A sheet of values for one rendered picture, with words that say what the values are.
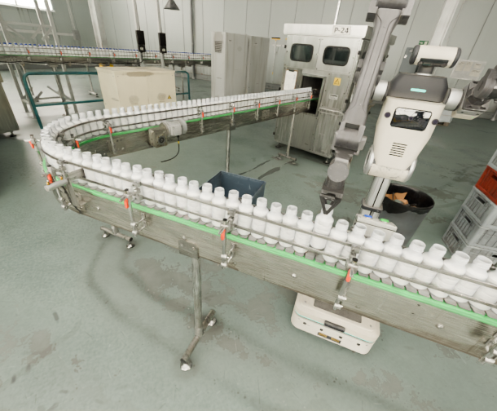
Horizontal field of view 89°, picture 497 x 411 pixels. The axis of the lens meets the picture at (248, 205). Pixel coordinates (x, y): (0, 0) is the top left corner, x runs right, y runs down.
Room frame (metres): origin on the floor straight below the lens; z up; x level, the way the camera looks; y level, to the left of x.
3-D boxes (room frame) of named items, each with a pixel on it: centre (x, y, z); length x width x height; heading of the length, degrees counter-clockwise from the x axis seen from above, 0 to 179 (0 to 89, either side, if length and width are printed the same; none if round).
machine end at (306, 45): (5.13, -1.30, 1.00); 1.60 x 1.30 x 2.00; 143
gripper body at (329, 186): (0.74, -0.27, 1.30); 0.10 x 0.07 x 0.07; 161
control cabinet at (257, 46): (7.88, 0.26, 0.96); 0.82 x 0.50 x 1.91; 143
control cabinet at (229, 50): (7.16, 0.80, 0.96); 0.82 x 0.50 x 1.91; 143
